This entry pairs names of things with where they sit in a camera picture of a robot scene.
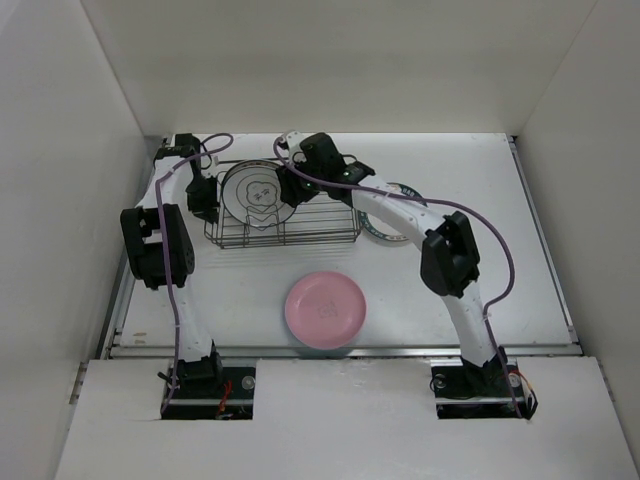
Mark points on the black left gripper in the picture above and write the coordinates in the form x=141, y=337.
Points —
x=206, y=208

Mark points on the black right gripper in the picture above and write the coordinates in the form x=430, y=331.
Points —
x=291, y=192

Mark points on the grey wire dish rack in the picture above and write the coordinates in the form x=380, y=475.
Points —
x=318, y=221

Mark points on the white plate with cartoon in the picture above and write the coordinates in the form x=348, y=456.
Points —
x=251, y=195

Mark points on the pink plate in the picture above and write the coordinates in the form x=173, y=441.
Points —
x=325, y=310

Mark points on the blue plate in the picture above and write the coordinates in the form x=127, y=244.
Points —
x=313, y=353

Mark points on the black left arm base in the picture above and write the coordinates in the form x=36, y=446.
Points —
x=229, y=399

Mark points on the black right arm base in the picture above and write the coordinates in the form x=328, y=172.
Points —
x=460, y=396

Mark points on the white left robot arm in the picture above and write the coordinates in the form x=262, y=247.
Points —
x=161, y=255

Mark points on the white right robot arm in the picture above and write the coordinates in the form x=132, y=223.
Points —
x=449, y=255

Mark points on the roll of printed tape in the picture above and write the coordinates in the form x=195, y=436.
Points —
x=382, y=230

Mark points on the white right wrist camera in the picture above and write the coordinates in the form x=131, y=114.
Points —
x=290, y=143

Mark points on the aluminium table edge rail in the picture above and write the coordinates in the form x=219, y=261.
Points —
x=241, y=291

